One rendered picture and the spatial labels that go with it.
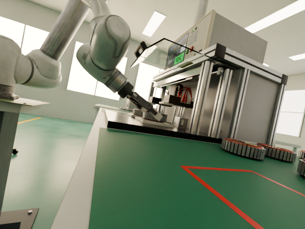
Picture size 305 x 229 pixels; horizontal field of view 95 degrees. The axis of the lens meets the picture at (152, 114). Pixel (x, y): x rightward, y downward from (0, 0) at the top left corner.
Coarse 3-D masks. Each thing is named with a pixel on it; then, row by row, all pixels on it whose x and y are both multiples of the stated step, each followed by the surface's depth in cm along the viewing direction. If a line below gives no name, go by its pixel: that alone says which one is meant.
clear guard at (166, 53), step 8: (160, 40) 45; (168, 40) 46; (152, 48) 49; (160, 48) 52; (168, 48) 51; (176, 48) 50; (184, 48) 48; (144, 56) 57; (152, 56) 61; (160, 56) 60; (168, 56) 58; (176, 56) 56; (184, 56) 55; (192, 56) 53; (200, 56) 52; (208, 56) 52; (136, 64) 66; (160, 64) 69; (168, 64) 67; (176, 64) 65; (184, 64) 63; (192, 64) 61; (200, 64) 59; (216, 64) 56; (224, 64) 55
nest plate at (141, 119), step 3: (135, 117) 72; (138, 117) 69; (141, 120) 61; (144, 120) 59; (147, 120) 60; (150, 120) 63; (147, 123) 60; (150, 123) 60; (153, 123) 61; (156, 123) 61; (159, 123) 62; (162, 123) 62; (165, 123) 66; (168, 126) 63; (171, 126) 64
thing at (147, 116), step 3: (144, 114) 65; (147, 114) 64; (150, 114) 63; (162, 114) 65; (144, 117) 65; (147, 117) 64; (150, 117) 63; (153, 117) 63; (165, 117) 67; (153, 120) 63; (156, 120) 63; (162, 120) 65
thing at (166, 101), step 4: (164, 96) 72; (168, 96) 68; (172, 96) 67; (176, 96) 68; (164, 100) 71; (168, 100) 67; (172, 100) 67; (176, 100) 68; (180, 100) 69; (164, 104) 68; (168, 104) 67; (172, 104) 68; (176, 104) 68; (180, 104) 69; (184, 104) 70; (188, 104) 70; (180, 108) 75; (184, 108) 71; (192, 108) 71; (180, 112) 73; (184, 112) 71; (180, 116) 73
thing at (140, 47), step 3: (141, 42) 49; (144, 42) 50; (138, 45) 52; (141, 45) 50; (144, 45) 50; (138, 48) 53; (141, 48) 51; (144, 48) 50; (135, 51) 57; (138, 51) 56; (135, 54) 59; (138, 54) 58
